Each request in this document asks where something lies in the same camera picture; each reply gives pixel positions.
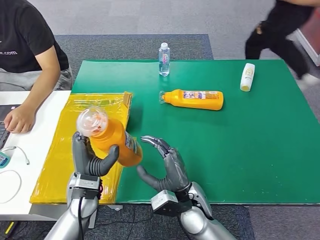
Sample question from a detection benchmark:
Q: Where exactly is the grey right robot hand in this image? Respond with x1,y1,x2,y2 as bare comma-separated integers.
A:
137,135,191,194

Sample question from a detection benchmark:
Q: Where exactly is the person's left hand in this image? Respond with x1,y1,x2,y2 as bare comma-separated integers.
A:
3,105,35,135

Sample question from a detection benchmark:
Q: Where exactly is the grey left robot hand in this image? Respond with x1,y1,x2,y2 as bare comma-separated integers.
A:
72,131,120,178

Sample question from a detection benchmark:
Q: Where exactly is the orange detergent bottle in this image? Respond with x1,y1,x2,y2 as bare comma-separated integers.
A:
75,105,143,168
158,88,224,112

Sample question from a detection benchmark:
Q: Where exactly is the clear water bottle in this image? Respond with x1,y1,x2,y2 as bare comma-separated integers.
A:
158,42,171,78

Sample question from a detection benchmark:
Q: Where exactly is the white plastic bottle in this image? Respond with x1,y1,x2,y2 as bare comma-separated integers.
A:
239,62,256,93

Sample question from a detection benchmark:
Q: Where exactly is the dark laptop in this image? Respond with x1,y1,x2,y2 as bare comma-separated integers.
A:
0,104,21,151

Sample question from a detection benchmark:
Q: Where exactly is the yellow wrapped cardboard sheet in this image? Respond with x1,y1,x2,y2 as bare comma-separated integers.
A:
29,91,133,205

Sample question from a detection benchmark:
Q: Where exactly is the white desk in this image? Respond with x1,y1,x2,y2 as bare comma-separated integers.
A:
0,90,73,222

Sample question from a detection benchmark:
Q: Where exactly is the small teal device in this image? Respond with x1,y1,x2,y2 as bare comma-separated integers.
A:
0,151,11,169

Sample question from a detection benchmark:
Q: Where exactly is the seated person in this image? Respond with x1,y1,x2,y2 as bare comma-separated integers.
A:
0,0,74,135

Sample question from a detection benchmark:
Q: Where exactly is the green table mat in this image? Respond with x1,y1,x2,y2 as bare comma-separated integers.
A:
71,59,320,205

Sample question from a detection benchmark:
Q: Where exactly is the walking person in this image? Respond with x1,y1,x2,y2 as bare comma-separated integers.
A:
245,0,320,90

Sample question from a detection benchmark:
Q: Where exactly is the white framed display cabinet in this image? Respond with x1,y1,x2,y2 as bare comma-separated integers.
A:
296,9,320,67

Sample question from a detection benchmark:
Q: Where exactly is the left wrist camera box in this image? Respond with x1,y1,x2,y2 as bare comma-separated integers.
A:
71,173,102,200

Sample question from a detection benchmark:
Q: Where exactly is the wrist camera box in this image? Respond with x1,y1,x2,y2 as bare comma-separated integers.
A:
151,189,180,218
71,173,102,200

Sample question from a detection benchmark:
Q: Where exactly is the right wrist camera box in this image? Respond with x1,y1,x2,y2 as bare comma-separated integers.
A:
151,189,180,218

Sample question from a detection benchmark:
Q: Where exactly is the white cable with plug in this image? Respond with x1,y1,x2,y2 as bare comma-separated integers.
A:
1,145,30,166

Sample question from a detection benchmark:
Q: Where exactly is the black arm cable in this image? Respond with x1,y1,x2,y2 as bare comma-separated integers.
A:
78,196,85,240

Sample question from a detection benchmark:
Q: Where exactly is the white looped cable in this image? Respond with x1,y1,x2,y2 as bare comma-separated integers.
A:
0,169,23,205

